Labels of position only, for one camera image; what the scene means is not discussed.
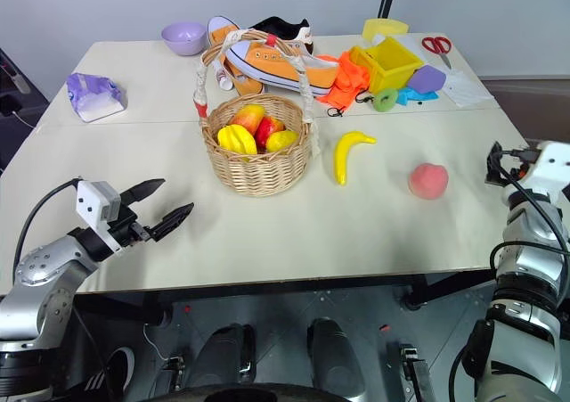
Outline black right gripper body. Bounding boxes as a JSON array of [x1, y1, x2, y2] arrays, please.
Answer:
[[484, 140, 523, 185]]

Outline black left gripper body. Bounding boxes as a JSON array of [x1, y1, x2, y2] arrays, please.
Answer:
[[108, 204, 153, 250]]

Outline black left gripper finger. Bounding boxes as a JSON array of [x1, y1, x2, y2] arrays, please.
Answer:
[[118, 178, 167, 208], [148, 202, 196, 243]]

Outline pink peach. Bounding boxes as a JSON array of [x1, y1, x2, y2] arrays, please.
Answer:
[[408, 162, 449, 201]]

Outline white plastic sheet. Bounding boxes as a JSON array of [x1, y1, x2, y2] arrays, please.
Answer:
[[437, 68, 496, 109]]

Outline yellow starfruit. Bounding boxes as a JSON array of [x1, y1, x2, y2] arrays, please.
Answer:
[[216, 124, 259, 156]]

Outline purple white tissue pack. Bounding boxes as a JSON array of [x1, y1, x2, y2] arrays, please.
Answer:
[[66, 72, 128, 124]]

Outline blue foam piece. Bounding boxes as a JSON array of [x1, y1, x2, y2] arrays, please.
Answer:
[[395, 86, 440, 108]]

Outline purple foam block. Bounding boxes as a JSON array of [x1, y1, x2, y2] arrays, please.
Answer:
[[406, 64, 448, 95]]

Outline yellow red mango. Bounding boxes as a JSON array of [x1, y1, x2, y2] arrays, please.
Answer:
[[231, 103, 268, 136]]

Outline red apple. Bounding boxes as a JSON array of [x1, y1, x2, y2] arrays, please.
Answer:
[[254, 116, 287, 152]]

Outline red scissors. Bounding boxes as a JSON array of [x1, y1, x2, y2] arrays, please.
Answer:
[[421, 35, 453, 70]]

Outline yellow lemon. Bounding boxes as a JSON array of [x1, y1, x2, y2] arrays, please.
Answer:
[[265, 129, 300, 153]]

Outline yellow plastic box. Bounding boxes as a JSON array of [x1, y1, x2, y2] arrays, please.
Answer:
[[348, 37, 425, 95]]

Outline small white red tube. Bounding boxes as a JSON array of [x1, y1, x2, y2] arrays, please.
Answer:
[[215, 60, 236, 92]]

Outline dark rounded foot shape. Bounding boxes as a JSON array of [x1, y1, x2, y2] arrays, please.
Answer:
[[305, 316, 365, 393], [190, 323, 258, 389]]

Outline black sneaker with white stripes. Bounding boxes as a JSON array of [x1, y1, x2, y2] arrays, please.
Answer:
[[83, 345, 137, 402]]

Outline yellow banana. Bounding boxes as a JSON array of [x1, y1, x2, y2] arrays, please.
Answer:
[[334, 130, 379, 187]]

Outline black table leg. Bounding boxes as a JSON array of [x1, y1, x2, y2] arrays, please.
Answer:
[[402, 273, 429, 311]]

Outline black equipment beside table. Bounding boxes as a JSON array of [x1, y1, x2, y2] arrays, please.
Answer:
[[0, 46, 51, 176]]

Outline purple bowl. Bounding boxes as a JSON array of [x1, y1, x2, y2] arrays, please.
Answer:
[[160, 21, 209, 57]]

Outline orange mesh cloth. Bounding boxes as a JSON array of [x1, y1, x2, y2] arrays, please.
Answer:
[[316, 50, 373, 110]]

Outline orange white canvas sneaker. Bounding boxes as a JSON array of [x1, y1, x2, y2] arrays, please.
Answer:
[[219, 29, 342, 98], [206, 15, 266, 97]]

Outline black shoe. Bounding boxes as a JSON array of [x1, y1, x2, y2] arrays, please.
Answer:
[[246, 16, 315, 56]]

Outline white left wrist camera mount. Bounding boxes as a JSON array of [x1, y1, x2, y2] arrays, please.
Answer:
[[75, 180, 123, 254]]

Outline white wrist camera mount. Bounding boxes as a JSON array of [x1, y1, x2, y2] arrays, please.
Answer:
[[517, 140, 570, 199], [75, 180, 123, 254]]

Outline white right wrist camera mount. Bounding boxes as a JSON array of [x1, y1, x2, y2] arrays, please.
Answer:
[[517, 140, 570, 199]]

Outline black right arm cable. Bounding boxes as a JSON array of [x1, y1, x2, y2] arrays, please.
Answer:
[[488, 148, 570, 283]]

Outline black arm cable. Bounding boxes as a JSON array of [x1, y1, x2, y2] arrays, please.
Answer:
[[488, 148, 570, 283], [12, 177, 84, 278]]

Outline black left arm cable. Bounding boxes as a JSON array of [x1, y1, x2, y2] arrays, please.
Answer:
[[12, 177, 84, 278]]

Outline wicker basket with handle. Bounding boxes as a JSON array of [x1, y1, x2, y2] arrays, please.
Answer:
[[192, 29, 323, 198]]

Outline green tape ring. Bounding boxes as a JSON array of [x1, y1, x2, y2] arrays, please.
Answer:
[[372, 87, 401, 112]]

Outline metal floor bracket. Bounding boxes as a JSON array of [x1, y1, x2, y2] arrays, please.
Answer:
[[386, 340, 436, 402], [154, 354, 187, 395]]

